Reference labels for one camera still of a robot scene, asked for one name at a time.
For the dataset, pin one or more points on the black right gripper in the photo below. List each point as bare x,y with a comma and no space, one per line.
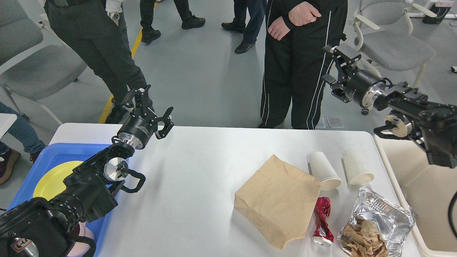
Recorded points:
360,86

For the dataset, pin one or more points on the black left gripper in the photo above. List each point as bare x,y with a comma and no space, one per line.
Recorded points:
137,132

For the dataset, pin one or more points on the yellow plastic plate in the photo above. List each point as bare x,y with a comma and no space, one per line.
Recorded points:
51,184

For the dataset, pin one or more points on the pink mug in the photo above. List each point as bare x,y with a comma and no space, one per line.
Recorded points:
84,239

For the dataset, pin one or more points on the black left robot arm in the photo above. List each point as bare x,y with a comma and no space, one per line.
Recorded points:
43,228

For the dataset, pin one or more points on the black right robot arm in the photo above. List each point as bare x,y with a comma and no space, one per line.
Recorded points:
431,126

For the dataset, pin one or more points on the grey chair right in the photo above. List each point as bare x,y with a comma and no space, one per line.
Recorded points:
384,33

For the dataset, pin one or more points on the grey chair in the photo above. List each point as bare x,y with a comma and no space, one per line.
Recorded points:
44,72
384,33

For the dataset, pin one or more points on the person in striped black pants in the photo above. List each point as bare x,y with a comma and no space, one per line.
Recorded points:
297,32

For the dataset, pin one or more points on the white paper cup right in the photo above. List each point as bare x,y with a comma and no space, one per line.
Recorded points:
357,171

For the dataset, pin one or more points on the white paper cup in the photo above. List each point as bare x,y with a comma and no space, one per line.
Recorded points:
324,172
357,171

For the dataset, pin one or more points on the white paper cup left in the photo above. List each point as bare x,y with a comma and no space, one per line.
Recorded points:
324,172

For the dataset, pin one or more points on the person in black trousers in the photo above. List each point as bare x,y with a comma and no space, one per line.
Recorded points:
183,14

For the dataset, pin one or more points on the person in grey trousers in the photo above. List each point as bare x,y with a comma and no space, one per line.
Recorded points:
96,30

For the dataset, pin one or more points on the blue plastic tray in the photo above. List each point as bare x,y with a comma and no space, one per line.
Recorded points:
52,156

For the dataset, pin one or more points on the person in dark blue trousers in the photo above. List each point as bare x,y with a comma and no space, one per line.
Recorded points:
248,18

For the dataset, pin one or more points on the person in blue jeans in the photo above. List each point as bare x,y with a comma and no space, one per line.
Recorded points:
24,133

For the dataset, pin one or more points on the grey chair left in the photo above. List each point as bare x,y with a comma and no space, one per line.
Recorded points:
44,72

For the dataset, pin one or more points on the brown paper bag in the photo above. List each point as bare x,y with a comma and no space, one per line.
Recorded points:
278,199

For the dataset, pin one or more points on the beige plastic bin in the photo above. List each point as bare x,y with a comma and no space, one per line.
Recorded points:
426,190

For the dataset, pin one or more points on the foil tray with paper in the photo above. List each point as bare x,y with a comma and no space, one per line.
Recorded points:
377,227

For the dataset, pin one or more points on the crushed red can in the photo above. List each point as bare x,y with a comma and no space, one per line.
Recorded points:
322,234

